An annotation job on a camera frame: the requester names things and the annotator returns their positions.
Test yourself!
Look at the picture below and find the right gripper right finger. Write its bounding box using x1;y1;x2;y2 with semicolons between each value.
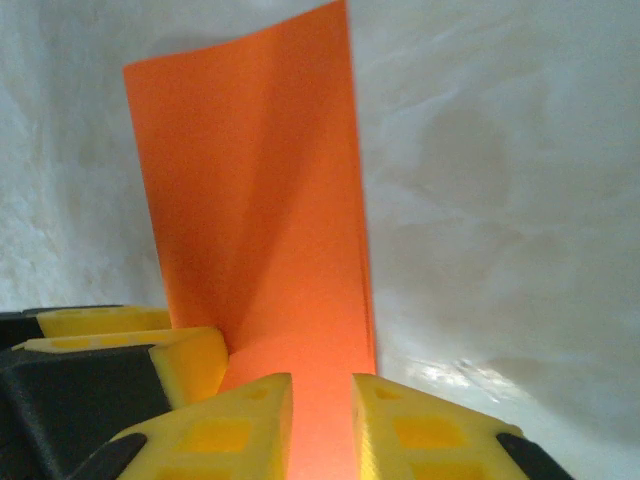
349;372;576;480

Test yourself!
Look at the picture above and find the orange paper sheet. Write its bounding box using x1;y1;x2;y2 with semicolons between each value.
122;0;381;480

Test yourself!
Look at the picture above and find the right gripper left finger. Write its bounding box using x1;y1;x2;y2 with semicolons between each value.
62;372;295;480

